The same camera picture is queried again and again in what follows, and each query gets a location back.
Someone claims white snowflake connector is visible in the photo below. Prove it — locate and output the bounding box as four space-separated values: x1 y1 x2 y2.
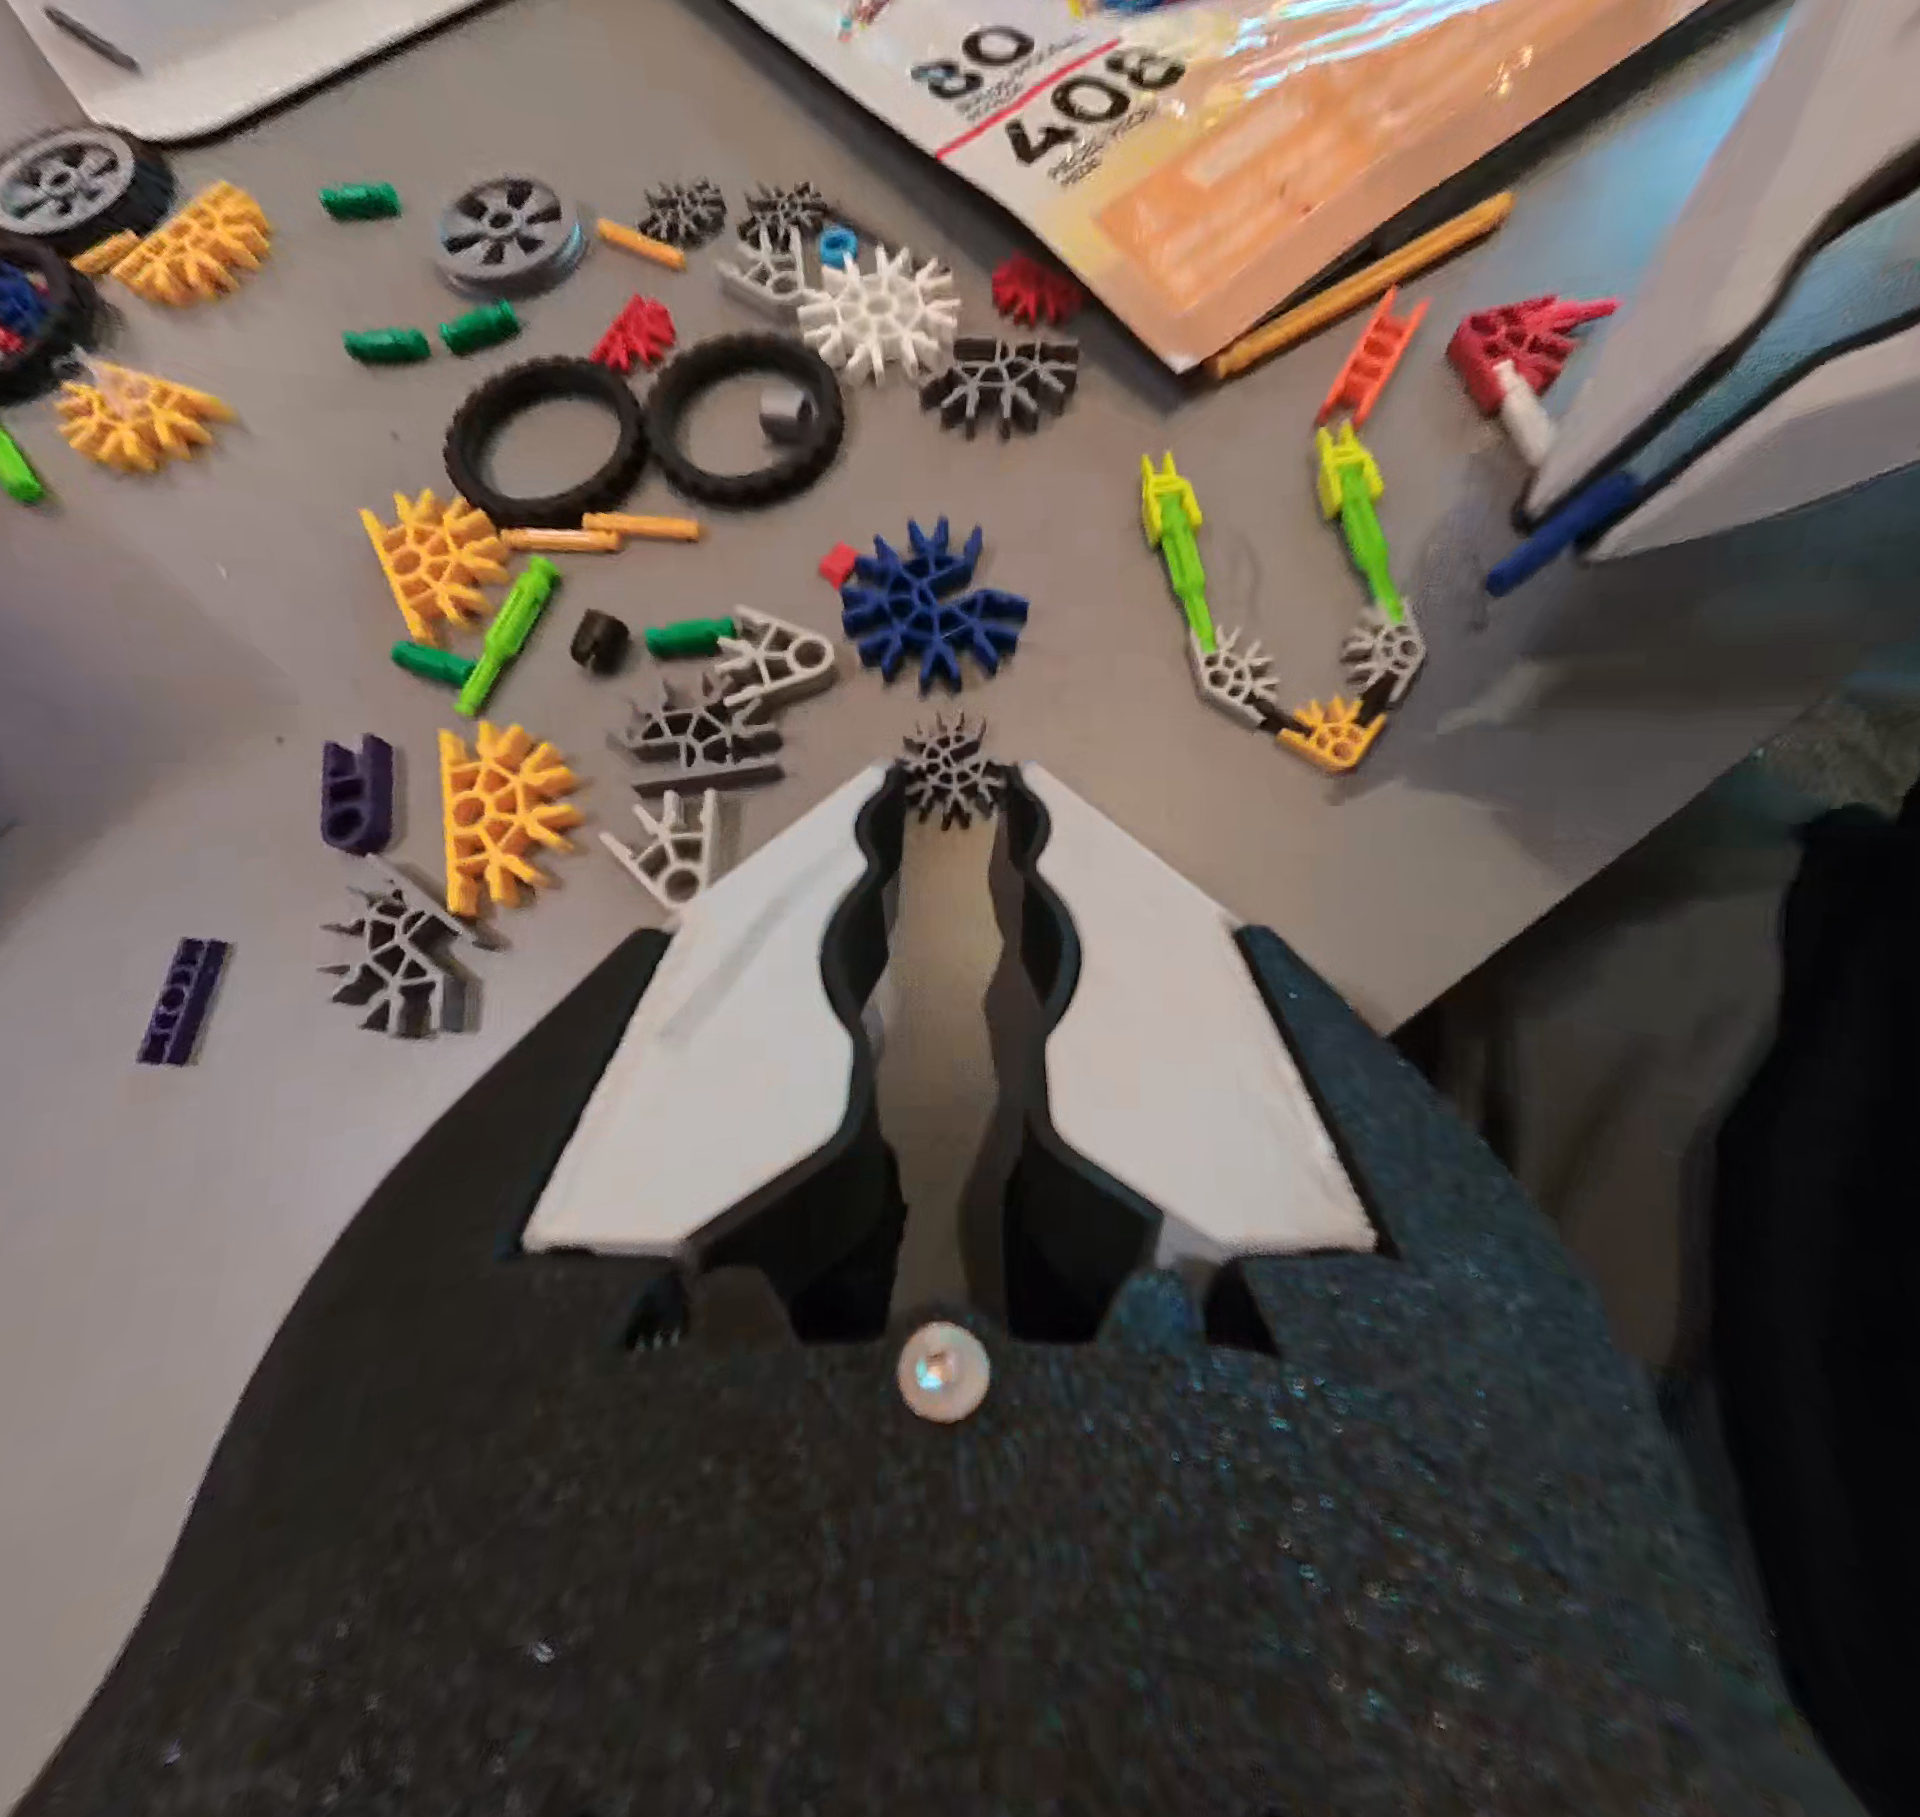
796 248 961 385

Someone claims long yellow rod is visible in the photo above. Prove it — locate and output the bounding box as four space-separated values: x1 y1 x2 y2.
1205 193 1518 381

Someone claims red connector with white rod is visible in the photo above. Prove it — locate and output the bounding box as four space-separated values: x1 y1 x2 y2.
1447 292 1623 469

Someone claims yellow half connector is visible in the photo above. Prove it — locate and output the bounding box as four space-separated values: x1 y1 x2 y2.
437 722 585 919
360 489 515 645
110 181 273 307
55 361 236 474

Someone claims dark grey connector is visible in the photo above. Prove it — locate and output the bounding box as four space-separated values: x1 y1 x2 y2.
318 879 486 1037
607 675 785 794

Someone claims purple flat piece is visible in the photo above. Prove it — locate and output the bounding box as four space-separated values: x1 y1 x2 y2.
137 936 231 1070

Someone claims grey wheel hub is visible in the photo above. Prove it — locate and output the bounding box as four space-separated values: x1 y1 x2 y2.
435 173 585 299

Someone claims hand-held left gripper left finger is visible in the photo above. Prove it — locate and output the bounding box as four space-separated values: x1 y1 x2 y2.
518 762 908 1263

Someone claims short blue rod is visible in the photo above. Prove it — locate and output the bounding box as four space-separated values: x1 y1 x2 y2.
1485 470 1644 596

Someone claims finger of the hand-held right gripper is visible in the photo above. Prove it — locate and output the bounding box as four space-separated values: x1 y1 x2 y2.
1522 0 1920 523
1588 329 1920 560

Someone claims orange ladder piece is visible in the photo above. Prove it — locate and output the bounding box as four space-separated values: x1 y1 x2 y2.
1315 286 1430 427

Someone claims light grey fan connector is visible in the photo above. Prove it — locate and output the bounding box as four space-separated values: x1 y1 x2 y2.
600 789 723 910
716 226 813 317
712 605 840 716

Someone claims grey wheel with tyre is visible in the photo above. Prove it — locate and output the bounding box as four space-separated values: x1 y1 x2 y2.
0 125 174 240

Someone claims large black connector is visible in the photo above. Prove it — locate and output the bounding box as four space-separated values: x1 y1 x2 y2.
916 334 1082 439

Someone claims small red snowflake connector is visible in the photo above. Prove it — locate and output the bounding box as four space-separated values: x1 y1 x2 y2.
991 250 1084 326

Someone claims black tyre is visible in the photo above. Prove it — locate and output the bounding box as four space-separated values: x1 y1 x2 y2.
0 230 106 405
645 333 846 511
442 354 648 529

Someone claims red half connector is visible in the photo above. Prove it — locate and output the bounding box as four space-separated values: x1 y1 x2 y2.
587 292 675 375

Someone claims purple clip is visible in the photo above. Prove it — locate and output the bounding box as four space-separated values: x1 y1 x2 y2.
318 735 395 856

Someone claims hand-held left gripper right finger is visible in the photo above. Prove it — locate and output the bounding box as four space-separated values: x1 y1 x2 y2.
991 762 1379 1259

